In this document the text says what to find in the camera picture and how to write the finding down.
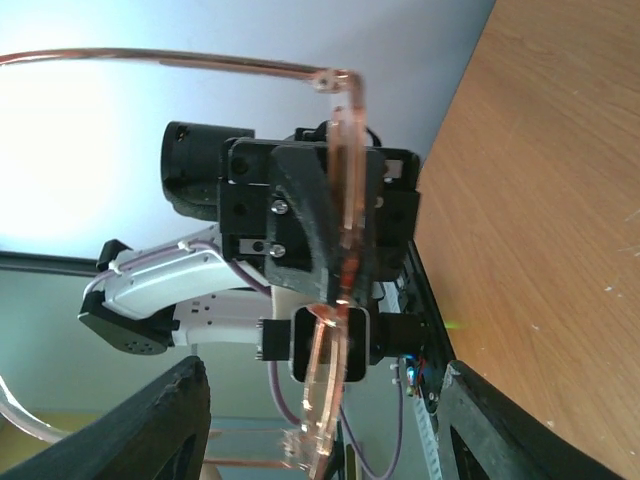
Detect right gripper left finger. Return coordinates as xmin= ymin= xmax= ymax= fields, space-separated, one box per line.
xmin=1 ymin=356 xmax=210 ymax=479

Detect light blue slotted cable duct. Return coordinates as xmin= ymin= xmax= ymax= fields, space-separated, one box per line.
xmin=409 ymin=396 xmax=443 ymax=480

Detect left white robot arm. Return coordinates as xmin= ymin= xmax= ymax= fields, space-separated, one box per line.
xmin=78 ymin=122 xmax=339 ymax=355

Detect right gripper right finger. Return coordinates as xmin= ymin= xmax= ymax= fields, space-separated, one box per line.
xmin=436 ymin=360 xmax=620 ymax=479

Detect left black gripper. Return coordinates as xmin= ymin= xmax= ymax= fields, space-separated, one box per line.
xmin=218 ymin=127 xmax=420 ymax=305

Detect transparent orange sunglasses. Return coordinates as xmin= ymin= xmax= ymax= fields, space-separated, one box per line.
xmin=1 ymin=48 xmax=366 ymax=479

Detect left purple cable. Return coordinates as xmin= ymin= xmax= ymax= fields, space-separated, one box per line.
xmin=99 ymin=239 xmax=406 ymax=480

